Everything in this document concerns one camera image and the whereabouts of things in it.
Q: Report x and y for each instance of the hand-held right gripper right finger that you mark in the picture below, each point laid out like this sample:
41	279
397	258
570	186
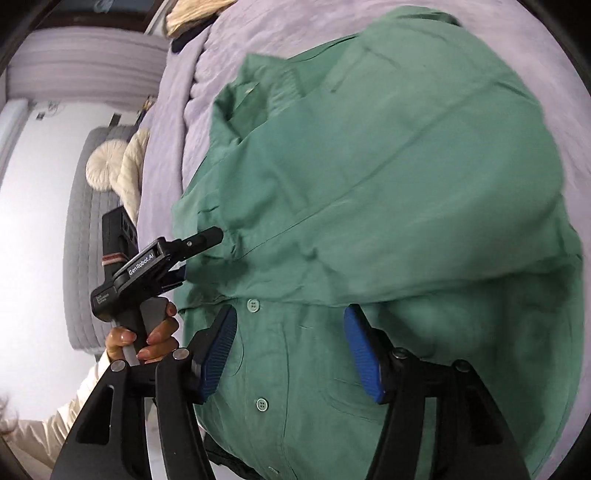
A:
364	357

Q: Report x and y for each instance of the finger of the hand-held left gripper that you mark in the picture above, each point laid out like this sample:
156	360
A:
201	240
174	281

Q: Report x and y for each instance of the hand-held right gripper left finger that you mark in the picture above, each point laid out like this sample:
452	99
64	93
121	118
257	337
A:
216	353

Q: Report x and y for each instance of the green button shirt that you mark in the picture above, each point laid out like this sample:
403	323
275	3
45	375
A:
369	194

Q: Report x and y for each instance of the person's left forearm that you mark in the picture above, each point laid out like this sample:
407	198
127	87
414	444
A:
64	415

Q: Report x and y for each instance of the person's left hand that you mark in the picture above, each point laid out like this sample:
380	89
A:
161	339

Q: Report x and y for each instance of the grey quilted sofa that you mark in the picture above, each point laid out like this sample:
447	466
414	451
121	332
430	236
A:
85	258

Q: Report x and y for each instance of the cream knitted pillow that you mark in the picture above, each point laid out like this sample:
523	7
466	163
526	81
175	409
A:
131	175

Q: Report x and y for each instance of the round cream pillow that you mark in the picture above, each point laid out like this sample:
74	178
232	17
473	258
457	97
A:
105	164

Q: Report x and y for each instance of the dark cloth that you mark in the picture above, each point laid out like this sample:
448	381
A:
182	44

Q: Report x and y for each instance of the light pleated curtain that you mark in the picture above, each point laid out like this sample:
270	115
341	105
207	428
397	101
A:
83	69

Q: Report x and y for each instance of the beige ribbed cloth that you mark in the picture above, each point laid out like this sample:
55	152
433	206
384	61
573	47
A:
194	16

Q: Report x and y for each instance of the purple plush blanket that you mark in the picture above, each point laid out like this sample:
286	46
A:
286	27

